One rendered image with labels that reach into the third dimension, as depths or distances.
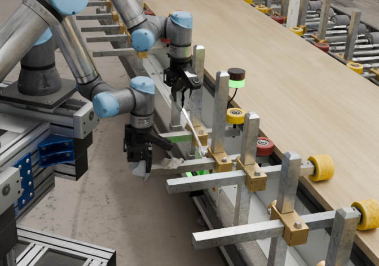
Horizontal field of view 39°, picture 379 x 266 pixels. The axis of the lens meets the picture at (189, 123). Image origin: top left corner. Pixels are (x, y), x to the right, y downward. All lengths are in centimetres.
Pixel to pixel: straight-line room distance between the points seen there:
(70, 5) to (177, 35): 57
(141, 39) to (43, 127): 46
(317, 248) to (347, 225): 59
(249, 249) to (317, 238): 21
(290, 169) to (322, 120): 79
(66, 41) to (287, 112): 96
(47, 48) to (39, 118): 25
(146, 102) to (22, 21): 47
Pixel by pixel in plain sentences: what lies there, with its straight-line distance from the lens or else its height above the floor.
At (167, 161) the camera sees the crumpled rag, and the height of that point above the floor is 87.
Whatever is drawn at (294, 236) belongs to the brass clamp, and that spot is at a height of 95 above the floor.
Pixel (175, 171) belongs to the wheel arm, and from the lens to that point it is 180.
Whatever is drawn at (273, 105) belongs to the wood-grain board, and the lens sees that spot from 219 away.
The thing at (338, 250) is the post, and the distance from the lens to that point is 121.
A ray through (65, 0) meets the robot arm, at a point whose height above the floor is 147.
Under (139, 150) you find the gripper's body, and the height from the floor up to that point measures 95.
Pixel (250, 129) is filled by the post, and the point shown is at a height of 109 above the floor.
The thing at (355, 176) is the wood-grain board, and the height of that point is 90.
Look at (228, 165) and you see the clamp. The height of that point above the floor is 86.
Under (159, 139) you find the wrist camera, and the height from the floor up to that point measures 97.
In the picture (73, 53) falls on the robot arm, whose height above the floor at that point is 126.
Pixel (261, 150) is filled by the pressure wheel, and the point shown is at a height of 89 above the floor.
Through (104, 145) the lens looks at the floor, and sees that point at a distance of 369.
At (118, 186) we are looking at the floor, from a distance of 325.
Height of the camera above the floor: 179
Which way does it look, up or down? 27 degrees down
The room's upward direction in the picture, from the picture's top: 3 degrees clockwise
